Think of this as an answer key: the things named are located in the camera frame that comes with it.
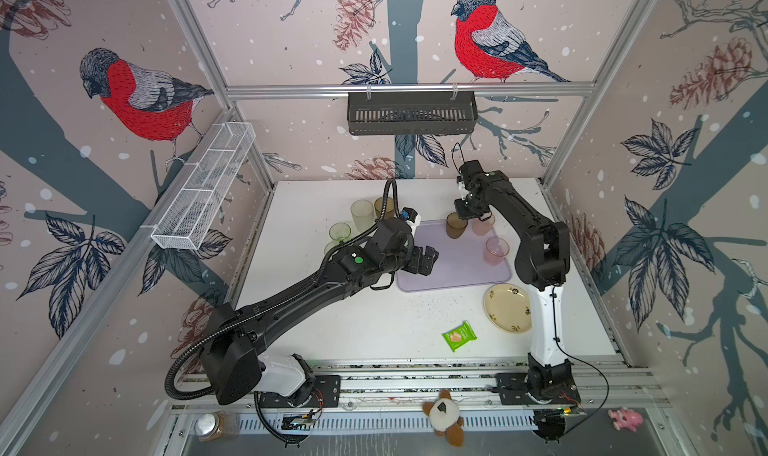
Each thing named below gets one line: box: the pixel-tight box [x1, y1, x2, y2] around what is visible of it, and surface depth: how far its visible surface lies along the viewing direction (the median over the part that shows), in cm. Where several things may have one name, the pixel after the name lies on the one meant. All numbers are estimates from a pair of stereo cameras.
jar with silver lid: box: [195, 410, 240, 443], surface depth 63 cm
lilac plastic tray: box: [396, 220, 512, 292], surface depth 100 cm
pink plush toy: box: [608, 407, 644, 432], surface depth 70 cm
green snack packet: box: [441, 320, 478, 352], surface depth 83 cm
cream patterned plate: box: [483, 283, 533, 334], surface depth 88 cm
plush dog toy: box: [422, 390, 464, 447], surface depth 70 cm
